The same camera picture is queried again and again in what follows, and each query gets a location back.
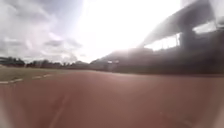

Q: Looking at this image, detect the red running track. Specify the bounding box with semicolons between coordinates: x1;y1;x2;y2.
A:
0;69;224;128

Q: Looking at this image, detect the row of trees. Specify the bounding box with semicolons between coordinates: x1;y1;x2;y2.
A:
0;56;91;70

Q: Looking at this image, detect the roofed grandstand building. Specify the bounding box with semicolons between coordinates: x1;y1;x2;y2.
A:
89;0;224;76

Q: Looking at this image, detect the grass field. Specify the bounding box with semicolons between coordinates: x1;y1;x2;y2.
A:
0;66;78;83

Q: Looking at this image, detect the pale stone kerb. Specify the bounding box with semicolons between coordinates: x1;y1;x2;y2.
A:
0;73;54;85

